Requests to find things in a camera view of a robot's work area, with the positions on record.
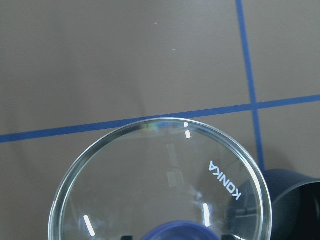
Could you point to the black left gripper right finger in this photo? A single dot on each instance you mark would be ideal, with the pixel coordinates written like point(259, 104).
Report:
point(227, 237)

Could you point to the glass pot lid purple knob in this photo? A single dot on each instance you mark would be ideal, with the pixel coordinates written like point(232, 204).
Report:
point(162, 179)

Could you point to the dark saucepan with purple handle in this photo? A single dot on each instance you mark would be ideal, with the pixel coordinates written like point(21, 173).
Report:
point(295, 202)

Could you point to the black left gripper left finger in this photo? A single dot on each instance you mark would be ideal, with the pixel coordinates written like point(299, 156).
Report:
point(126, 237)

